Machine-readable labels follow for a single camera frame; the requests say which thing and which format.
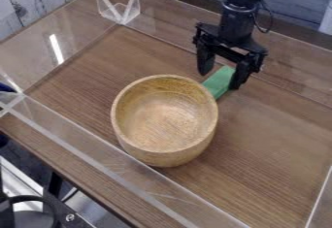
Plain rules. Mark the brown wooden bowl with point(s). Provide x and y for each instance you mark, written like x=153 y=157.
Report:
x=164 y=118

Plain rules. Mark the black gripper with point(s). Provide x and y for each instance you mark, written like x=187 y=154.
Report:
x=230 y=40

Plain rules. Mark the black metal bracket with screw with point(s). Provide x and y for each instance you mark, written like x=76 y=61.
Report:
x=70 y=219

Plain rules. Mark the clear acrylic tray enclosure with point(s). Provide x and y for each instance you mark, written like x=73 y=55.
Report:
x=265 y=174

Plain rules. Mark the black table leg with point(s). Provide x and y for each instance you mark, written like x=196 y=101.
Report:
x=56 y=185

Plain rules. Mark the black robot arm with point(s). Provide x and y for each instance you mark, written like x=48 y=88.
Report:
x=230 y=40

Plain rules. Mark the green rectangular block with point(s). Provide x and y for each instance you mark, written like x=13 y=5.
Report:
x=218 y=83

